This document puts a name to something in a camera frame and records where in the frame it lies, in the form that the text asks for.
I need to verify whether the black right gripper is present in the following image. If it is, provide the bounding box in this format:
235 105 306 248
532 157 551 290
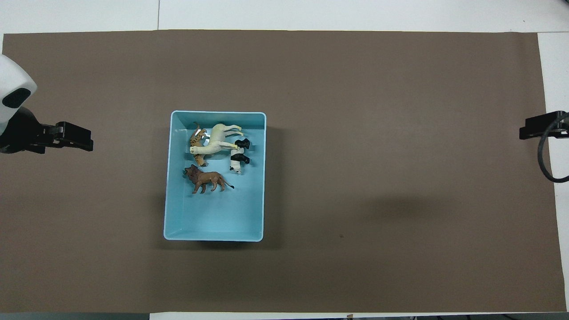
519 111 569 140

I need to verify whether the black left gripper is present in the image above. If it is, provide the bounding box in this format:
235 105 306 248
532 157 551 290
0 106 94 154

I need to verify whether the orange striped tiger toy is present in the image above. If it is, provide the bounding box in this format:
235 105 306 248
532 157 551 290
188 122 209 168

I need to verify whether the brown lion toy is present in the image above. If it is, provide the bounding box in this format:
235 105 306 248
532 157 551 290
183 164 236 195

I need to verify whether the cream llama toy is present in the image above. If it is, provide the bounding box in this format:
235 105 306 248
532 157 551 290
190 123 245 157

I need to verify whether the black and white panda toy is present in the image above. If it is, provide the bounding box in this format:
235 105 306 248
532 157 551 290
229 138 251 173

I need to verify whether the light blue plastic storage box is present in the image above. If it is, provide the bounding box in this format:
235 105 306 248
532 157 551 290
163 110 267 242

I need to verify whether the brown table mat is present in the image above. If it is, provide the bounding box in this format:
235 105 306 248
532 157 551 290
0 30 568 314

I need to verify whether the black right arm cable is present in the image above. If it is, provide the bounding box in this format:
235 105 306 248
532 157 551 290
537 112 569 184

